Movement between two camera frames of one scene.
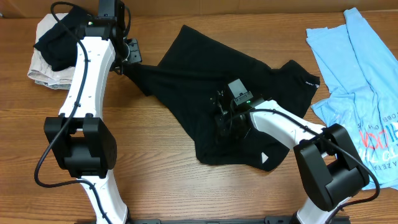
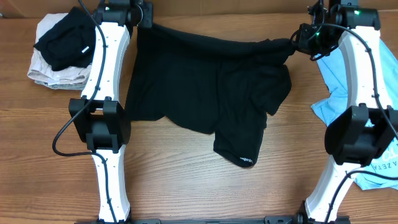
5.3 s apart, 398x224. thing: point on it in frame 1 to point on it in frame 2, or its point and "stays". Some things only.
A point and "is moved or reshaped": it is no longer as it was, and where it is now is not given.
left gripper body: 132,51 to 146,15
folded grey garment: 56,84 stays
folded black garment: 57,46 stays
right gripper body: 219,109 to 302,38
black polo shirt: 196,65 is moved or reshaped
